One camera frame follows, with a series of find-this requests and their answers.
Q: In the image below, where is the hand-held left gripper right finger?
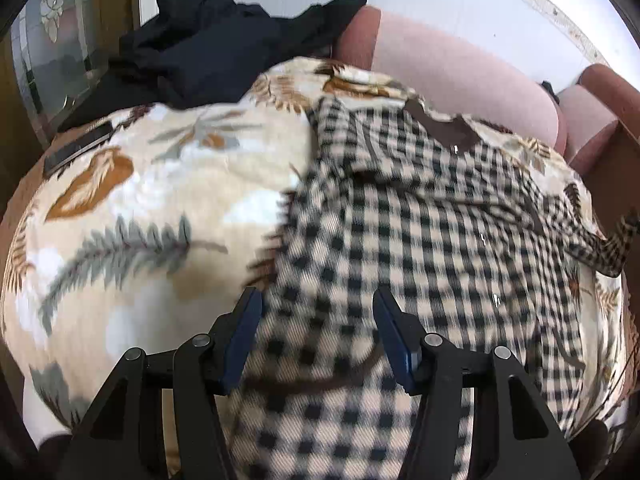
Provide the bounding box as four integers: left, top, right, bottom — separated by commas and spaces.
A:
372, 287, 582, 480

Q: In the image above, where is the wooden bed frame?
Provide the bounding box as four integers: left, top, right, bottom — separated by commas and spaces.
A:
582, 119, 640, 241

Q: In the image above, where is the leaf print fleece blanket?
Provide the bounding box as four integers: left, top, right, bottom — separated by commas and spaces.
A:
0, 56, 632, 480

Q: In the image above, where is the small pink brown pillow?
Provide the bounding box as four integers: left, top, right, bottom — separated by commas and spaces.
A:
557, 64, 635, 173

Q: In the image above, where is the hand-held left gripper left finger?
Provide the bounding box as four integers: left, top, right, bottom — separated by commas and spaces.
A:
70, 286, 264, 480

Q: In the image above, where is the black beige checkered shirt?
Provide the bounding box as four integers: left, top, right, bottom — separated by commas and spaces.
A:
220, 95, 640, 480

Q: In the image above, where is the patterned glass door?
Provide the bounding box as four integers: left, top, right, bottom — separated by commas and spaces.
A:
9, 0, 110, 133

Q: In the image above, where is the black garment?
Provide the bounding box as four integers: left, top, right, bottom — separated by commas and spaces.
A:
59, 0, 368, 133

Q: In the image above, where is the large pink bolster pillow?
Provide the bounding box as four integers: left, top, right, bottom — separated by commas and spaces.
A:
332, 5, 568, 153

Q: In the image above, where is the white headboard with trim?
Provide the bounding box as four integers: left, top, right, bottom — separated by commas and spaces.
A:
137, 0, 613, 86

